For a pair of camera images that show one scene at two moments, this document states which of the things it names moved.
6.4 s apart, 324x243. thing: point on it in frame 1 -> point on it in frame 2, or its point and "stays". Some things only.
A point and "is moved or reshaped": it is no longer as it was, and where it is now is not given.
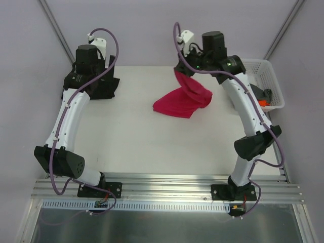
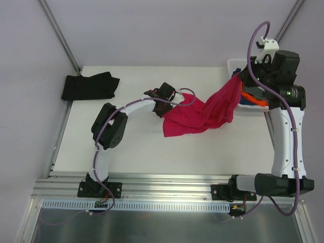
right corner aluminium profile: [284, 29] stays
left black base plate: [115, 188] stays
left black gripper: [106, 84] -> [162, 109]
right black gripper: [182, 67] -> [246, 75]
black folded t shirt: [104, 88] stays
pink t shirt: [184, 100] is moved or reshaped
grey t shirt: [265, 95] stays
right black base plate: [232, 192] stays
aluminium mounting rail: [166, 189] stays
